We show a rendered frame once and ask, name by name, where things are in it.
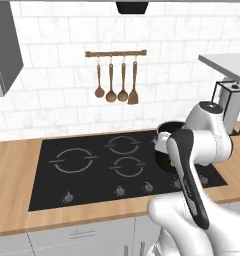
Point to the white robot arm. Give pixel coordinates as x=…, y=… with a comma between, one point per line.
x=205, y=140

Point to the grey cupboard door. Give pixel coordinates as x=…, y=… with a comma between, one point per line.
x=146, y=238
x=8, y=246

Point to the black cooking pot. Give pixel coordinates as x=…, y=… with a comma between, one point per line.
x=168, y=126

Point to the grey wall cupboard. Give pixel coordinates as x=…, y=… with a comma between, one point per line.
x=3, y=50

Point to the black-framed white appliance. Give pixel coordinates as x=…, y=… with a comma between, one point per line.
x=233, y=103

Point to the black range hood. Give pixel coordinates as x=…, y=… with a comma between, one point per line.
x=132, y=7

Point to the black glass hob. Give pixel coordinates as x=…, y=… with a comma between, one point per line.
x=92, y=180

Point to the wooden spatula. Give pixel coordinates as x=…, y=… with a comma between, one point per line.
x=133, y=96

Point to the grey drawer front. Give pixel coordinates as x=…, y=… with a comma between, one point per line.
x=58, y=240

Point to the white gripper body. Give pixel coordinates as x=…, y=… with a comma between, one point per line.
x=162, y=142

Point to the large wooden spoon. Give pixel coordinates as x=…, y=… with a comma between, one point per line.
x=111, y=96
x=122, y=95

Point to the grey wall shelf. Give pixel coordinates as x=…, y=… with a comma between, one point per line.
x=225, y=65

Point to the small wooden spoon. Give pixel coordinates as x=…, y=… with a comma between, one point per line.
x=99, y=90

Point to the wooden utensil rail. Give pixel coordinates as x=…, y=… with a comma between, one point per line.
x=115, y=53

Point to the grey hob knob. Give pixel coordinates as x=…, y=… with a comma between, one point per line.
x=68, y=198
x=119, y=191
x=148, y=187
x=204, y=180
x=177, y=183

